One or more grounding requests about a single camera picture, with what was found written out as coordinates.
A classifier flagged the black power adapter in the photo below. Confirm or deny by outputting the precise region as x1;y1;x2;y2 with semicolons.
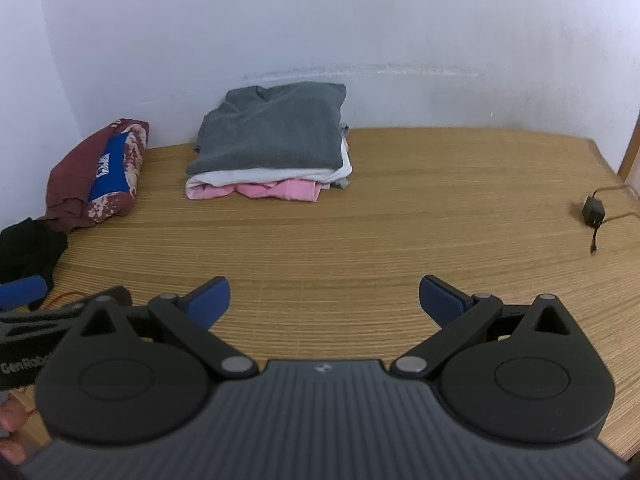
582;196;606;229

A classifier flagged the maroon printed garment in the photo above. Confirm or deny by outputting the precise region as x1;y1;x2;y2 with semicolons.
37;118;151;233

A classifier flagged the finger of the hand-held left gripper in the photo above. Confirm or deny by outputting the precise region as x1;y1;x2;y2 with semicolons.
0;286;133;342
0;275;48;311

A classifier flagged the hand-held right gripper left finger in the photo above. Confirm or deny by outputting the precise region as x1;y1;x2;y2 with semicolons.
67;276;258;382

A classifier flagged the pink folded garment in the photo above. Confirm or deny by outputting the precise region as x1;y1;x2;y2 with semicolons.
186;180;323;204

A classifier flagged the person's left hand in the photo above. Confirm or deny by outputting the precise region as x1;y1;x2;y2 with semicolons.
0;402;30;467

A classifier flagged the white folded garment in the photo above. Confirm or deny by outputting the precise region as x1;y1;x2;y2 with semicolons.
186;137;354;192

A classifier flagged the orange cord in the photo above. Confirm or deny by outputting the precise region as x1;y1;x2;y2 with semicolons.
40;291;80;313

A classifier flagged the black garment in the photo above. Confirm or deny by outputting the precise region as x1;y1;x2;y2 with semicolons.
0;217;69;311

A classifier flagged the grey folded garment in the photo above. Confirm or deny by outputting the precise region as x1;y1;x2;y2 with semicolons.
186;82;351;177

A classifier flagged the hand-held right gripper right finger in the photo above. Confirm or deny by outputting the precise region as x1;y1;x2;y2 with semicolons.
391;275;578;380

